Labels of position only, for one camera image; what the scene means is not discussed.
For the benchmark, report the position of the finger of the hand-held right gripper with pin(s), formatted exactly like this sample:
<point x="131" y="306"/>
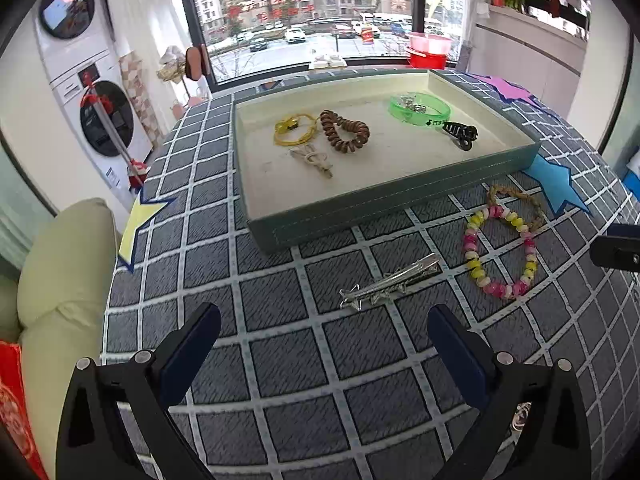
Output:
<point x="617" y="252"/>

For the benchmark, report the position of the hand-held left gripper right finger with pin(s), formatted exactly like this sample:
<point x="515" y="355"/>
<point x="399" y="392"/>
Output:
<point x="457" y="355"/>

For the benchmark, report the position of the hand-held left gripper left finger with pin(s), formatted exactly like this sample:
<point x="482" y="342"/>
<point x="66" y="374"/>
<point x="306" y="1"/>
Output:
<point x="190" y="352"/>

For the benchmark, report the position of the silver hair clip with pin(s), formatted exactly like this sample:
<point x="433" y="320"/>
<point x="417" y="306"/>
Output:
<point x="395" y="280"/>

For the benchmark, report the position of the grey-green jewelry tray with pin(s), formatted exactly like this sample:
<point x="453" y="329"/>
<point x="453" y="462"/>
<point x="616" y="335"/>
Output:
<point x="375" y="205"/>

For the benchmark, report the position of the black claw hair clip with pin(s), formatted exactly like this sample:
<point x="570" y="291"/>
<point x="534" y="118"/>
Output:
<point x="462" y="132"/>

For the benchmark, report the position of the green translucent bangle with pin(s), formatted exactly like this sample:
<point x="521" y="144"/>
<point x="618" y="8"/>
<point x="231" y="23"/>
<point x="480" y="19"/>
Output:
<point x="425" y="121"/>

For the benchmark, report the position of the white bag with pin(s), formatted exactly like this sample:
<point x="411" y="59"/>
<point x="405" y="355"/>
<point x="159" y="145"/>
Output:
<point x="635" y="167"/>

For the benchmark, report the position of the grey checked star tablecloth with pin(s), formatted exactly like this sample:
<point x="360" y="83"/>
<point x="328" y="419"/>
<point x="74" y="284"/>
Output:
<point x="310" y="370"/>

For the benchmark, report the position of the cream sofa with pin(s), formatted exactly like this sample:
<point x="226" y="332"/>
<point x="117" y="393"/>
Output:
<point x="65" y="280"/>

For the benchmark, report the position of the red cushion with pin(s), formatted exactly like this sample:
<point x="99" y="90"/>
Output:
<point x="15" y="400"/>

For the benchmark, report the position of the white cabinet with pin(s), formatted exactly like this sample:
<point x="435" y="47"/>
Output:
<point x="525" y="40"/>

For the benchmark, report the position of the red white mop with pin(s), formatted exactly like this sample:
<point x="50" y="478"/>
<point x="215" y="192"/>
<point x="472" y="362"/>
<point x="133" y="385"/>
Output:
<point x="107" y="122"/>

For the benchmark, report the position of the white washing machine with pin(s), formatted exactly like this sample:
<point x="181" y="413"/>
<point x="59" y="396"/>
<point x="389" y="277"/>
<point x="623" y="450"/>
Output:
<point x="107" y="120"/>

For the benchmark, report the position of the red plastic basin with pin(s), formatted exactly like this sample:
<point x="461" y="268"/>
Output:
<point x="425" y="61"/>

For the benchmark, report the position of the pink plastic basin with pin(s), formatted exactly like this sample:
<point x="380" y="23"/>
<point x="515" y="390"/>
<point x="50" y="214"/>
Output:
<point x="427" y="42"/>

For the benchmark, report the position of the white artificial flowers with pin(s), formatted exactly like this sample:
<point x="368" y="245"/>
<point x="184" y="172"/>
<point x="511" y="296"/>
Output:
<point x="172" y="65"/>

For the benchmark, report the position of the reddish oval brush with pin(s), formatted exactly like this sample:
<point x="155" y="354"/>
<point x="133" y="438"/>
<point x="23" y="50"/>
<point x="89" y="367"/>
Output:
<point x="196" y="62"/>

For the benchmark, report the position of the white slipper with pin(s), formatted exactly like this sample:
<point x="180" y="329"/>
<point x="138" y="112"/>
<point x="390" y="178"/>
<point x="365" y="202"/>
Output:
<point x="336" y="61"/>
<point x="320" y="62"/>

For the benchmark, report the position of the red lantern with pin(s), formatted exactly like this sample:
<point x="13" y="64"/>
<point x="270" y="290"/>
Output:
<point x="367" y="34"/>

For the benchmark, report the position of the white stacked dryer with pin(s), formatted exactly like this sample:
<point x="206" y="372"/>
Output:
<point x="70" y="5"/>

